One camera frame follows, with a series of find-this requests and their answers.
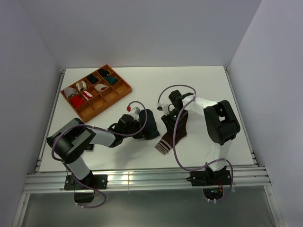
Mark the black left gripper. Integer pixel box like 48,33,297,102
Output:
122,119,150,139

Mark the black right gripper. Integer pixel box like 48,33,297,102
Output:
161,109,188,137

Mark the navy patterned sock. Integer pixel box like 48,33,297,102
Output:
139,109,160,140

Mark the brown striped sock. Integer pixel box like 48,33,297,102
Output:
155,126,187,155

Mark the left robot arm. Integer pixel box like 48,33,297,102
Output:
46,113,141,189

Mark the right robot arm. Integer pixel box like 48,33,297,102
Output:
157,90,241,184

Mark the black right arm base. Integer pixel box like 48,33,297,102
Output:
186,169,232,201

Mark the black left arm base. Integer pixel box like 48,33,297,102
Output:
64,174,108,208

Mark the white red rolled sock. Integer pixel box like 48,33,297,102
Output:
95,83,108,92

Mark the orange wooden divided tray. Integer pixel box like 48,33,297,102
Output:
61,64,132,123

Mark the teal rolled sock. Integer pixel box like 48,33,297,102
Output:
104,76,118,86

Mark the red white striped sock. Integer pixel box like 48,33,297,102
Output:
82,91,94,101

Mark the black rolled sock with white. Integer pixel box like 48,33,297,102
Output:
98,69,110,78

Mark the white beige rolled sock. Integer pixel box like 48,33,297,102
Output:
75,80,87,92

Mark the grey rolled sock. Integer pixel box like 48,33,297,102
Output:
63,87,78,99

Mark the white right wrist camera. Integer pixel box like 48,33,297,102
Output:
157,103,169,112

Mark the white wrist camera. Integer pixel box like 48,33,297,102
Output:
129,107,141,116
157,103,169,112

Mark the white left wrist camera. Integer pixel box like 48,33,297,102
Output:
129,107,141,116

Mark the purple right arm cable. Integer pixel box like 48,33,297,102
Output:
158,84,235,204

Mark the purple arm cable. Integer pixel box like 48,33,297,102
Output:
52,101,148,209
158,84,235,204

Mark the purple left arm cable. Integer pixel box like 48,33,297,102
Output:
52,101,148,209

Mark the aluminium frame rail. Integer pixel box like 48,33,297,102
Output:
22,167,271,194

